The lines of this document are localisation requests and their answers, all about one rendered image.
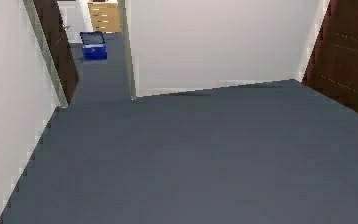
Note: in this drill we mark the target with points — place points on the blue open box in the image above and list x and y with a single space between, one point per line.
93 48

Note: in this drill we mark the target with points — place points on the light wooden chest of drawers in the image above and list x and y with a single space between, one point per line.
105 16

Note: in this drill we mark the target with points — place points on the dark brown room door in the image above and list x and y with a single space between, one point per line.
58 43
345 56

